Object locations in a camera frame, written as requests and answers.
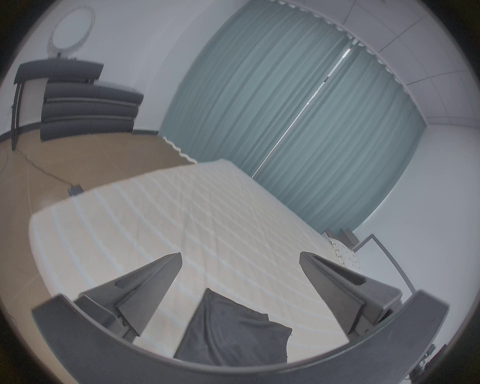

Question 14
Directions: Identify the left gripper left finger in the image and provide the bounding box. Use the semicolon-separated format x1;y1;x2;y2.
77;252;183;344

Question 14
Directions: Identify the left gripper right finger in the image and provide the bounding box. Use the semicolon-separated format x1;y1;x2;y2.
299;251;403;336

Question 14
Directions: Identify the black T-shirt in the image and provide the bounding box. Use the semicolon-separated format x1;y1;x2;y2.
174;288;293;366

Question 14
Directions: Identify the bed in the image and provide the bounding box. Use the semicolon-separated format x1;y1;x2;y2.
28;157;417;367

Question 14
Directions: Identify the white printed pillow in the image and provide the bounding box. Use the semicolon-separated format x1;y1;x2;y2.
330;240;361;271

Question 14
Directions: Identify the grey bedside table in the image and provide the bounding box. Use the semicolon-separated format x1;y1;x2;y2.
325;227;359;247

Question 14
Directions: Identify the round white mirror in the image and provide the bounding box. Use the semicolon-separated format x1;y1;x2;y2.
47;7;97;61

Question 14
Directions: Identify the black cable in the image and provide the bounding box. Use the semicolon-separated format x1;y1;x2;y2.
0;144;74;188

